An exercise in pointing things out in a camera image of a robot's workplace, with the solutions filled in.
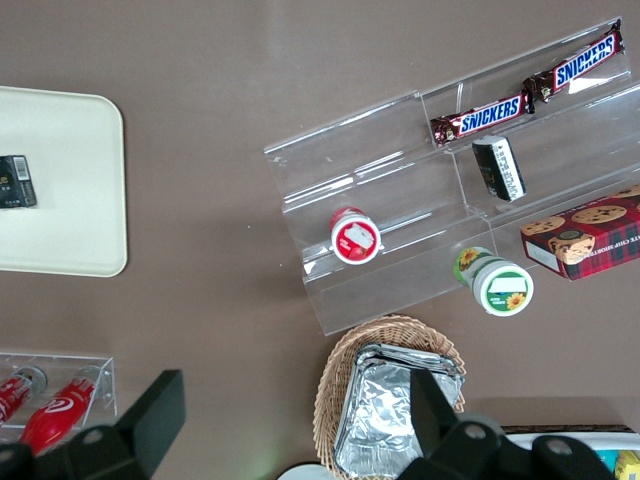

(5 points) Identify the red cola bottle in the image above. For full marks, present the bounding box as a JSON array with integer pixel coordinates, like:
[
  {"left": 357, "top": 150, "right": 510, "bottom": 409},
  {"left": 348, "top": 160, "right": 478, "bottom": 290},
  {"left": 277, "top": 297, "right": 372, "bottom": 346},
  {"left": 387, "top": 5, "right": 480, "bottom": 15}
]
[
  {"left": 18, "top": 367, "right": 105, "bottom": 457},
  {"left": 0, "top": 365, "right": 50, "bottom": 427}
]

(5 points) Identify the small black white box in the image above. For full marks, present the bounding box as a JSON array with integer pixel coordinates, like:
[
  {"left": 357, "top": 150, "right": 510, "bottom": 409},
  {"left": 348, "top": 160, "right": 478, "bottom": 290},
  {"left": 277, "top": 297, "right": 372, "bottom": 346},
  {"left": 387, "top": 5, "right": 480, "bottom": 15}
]
[{"left": 470, "top": 135, "right": 528, "bottom": 203}]

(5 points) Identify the red lid yogurt cup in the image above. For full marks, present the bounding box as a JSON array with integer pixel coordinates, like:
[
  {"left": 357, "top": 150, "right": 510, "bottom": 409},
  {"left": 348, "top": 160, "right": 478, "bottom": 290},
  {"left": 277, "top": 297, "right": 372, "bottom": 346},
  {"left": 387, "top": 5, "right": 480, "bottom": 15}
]
[{"left": 329, "top": 206, "right": 387, "bottom": 266}]

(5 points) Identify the Snickers chocolate bar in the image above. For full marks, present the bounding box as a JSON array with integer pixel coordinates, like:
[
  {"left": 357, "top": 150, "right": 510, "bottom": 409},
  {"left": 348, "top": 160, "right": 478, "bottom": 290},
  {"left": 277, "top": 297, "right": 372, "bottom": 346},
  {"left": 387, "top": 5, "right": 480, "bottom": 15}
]
[
  {"left": 429, "top": 91, "right": 537, "bottom": 150},
  {"left": 521, "top": 29, "right": 627, "bottom": 105}
]

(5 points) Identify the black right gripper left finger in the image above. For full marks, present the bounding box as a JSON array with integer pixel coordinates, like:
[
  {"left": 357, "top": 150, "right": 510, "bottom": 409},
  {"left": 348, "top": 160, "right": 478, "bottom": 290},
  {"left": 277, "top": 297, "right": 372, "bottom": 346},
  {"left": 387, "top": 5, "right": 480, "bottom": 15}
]
[{"left": 0, "top": 369, "right": 188, "bottom": 480}]

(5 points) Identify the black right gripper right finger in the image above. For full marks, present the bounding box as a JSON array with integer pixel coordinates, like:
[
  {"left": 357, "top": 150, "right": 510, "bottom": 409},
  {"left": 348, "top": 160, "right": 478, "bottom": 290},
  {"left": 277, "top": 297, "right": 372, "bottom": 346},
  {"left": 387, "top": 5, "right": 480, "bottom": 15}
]
[{"left": 393, "top": 370, "right": 617, "bottom": 480}]

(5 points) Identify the white rectangular plastic tray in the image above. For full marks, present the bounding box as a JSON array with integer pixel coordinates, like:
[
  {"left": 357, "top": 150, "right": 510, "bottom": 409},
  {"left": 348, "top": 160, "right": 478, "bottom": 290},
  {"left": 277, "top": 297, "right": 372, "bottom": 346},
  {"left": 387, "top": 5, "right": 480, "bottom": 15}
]
[{"left": 499, "top": 430, "right": 640, "bottom": 480}]

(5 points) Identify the red plaid cookie box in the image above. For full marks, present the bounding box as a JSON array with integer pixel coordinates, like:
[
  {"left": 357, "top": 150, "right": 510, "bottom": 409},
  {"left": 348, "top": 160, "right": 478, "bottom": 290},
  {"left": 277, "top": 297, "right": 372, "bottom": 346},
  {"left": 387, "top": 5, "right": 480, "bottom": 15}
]
[{"left": 519, "top": 183, "right": 640, "bottom": 283}]

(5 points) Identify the clear acrylic bottle rack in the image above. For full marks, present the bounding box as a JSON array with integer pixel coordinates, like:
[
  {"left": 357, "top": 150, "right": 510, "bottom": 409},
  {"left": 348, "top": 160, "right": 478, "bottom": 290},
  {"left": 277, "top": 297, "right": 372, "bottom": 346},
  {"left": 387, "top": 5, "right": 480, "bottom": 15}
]
[{"left": 0, "top": 351, "right": 119, "bottom": 442}]

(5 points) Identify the beige rectangular serving tray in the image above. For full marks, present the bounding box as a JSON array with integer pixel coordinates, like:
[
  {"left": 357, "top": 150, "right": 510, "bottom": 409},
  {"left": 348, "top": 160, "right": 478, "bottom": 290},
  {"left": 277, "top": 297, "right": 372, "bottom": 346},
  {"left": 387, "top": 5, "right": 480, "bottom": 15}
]
[{"left": 0, "top": 85, "right": 129, "bottom": 279}]

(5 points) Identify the aluminium foil container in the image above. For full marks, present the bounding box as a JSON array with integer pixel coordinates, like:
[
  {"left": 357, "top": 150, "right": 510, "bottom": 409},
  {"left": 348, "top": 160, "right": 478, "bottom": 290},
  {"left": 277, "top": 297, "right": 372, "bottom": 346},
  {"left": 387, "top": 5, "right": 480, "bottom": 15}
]
[
  {"left": 353, "top": 342, "right": 467, "bottom": 374},
  {"left": 333, "top": 349, "right": 466, "bottom": 475}
]

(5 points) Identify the clear acrylic stepped shelf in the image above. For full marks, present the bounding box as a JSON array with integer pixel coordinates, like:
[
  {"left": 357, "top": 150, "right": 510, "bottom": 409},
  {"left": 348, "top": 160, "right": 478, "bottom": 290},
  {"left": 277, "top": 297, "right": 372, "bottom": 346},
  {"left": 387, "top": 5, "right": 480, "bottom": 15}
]
[
  {"left": 418, "top": 16, "right": 640, "bottom": 284},
  {"left": 263, "top": 88, "right": 497, "bottom": 337}
]

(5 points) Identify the yellow snack packet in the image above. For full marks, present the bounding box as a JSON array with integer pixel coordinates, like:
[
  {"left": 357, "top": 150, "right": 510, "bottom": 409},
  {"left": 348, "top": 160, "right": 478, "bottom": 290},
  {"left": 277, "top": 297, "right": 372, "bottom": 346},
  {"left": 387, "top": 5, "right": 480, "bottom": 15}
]
[{"left": 616, "top": 448, "right": 640, "bottom": 480}]

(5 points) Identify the light oval wicker basket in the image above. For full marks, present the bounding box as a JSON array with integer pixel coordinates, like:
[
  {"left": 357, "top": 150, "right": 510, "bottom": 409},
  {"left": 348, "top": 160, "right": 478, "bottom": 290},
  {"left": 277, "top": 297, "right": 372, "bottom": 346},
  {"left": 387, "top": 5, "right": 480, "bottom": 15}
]
[{"left": 312, "top": 313, "right": 468, "bottom": 480}]

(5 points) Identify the green sunflower lid cup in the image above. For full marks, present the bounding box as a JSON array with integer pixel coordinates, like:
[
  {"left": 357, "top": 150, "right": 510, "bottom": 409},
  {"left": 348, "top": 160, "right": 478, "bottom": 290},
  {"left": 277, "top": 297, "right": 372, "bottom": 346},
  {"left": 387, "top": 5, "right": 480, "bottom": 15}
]
[{"left": 451, "top": 245, "right": 536, "bottom": 318}]

